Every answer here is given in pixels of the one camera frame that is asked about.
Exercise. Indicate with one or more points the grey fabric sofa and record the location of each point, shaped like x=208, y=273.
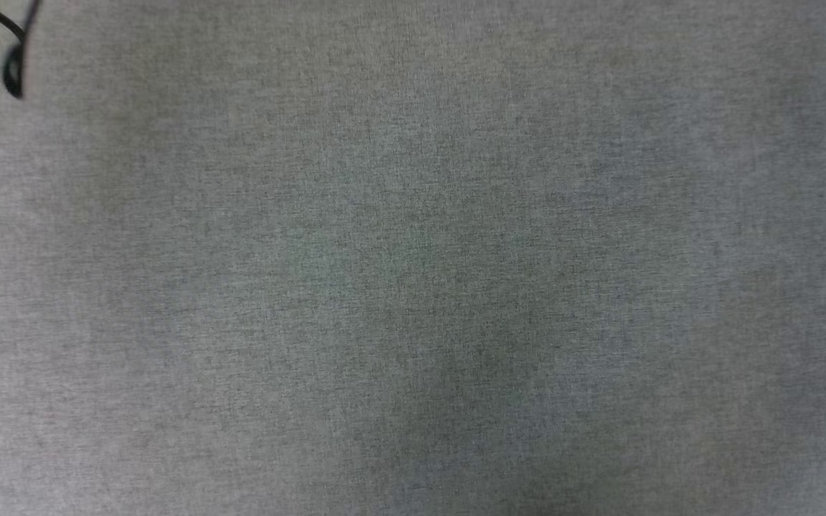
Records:
x=427, y=258

